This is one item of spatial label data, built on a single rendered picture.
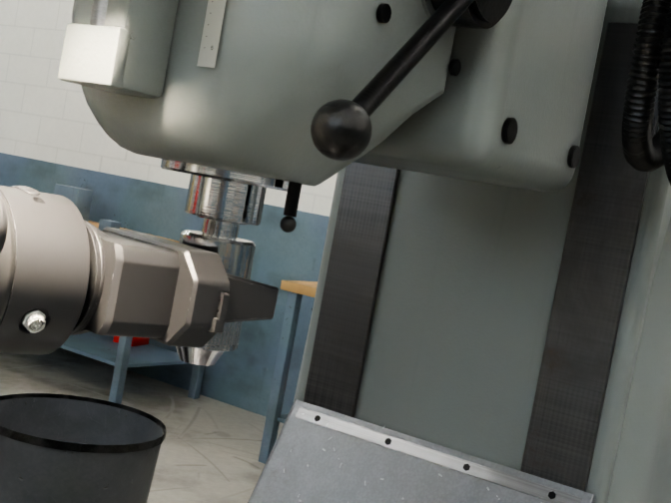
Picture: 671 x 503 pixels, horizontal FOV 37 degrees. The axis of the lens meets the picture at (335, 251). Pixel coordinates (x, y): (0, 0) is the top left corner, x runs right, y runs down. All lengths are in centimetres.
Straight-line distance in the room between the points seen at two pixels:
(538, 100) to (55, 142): 645
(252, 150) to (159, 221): 579
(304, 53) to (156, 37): 8
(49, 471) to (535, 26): 198
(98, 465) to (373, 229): 161
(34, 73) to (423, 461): 654
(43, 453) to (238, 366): 351
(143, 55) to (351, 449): 56
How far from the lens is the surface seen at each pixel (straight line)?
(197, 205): 61
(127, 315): 55
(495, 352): 93
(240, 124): 53
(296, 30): 52
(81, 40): 54
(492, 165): 68
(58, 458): 248
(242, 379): 589
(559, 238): 91
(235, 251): 60
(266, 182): 59
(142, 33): 53
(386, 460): 97
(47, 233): 52
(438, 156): 67
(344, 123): 47
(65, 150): 700
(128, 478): 256
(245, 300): 60
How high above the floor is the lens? 131
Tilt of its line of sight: 3 degrees down
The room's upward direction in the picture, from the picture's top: 10 degrees clockwise
